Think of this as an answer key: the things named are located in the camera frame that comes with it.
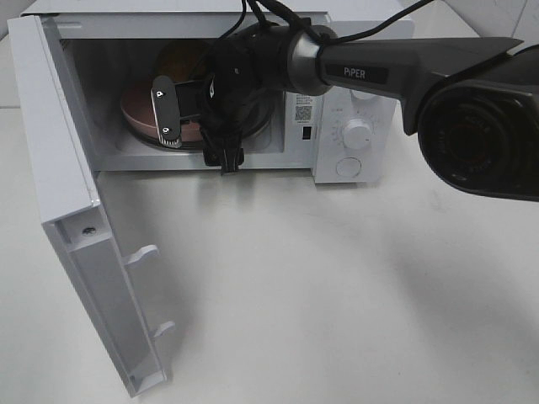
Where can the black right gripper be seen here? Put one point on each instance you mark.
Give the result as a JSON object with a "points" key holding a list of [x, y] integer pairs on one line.
{"points": [[175, 103]]}

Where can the burger with lettuce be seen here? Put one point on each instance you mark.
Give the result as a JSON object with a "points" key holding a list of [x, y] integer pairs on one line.
{"points": [[180, 60]]}

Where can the pink round plate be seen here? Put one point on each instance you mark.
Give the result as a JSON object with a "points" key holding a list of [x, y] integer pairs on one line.
{"points": [[136, 107]]}

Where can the white microwave knob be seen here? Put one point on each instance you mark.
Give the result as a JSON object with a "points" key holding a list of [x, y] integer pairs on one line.
{"points": [[357, 134], [362, 95]]}

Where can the round white door button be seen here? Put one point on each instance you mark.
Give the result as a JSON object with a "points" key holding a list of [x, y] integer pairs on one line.
{"points": [[349, 167]]}

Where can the white microwave door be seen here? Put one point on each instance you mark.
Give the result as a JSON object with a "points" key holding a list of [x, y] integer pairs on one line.
{"points": [[71, 209]]}

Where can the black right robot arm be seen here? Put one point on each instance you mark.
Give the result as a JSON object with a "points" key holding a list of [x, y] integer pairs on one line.
{"points": [[472, 102]]}

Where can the glass microwave turntable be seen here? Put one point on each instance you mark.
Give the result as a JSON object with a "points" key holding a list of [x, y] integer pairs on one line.
{"points": [[257, 121]]}

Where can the white warning label sticker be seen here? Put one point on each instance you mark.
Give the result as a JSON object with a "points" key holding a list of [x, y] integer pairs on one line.
{"points": [[304, 106]]}

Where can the white microwave oven body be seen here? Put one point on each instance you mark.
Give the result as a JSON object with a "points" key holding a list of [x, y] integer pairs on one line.
{"points": [[112, 44]]}

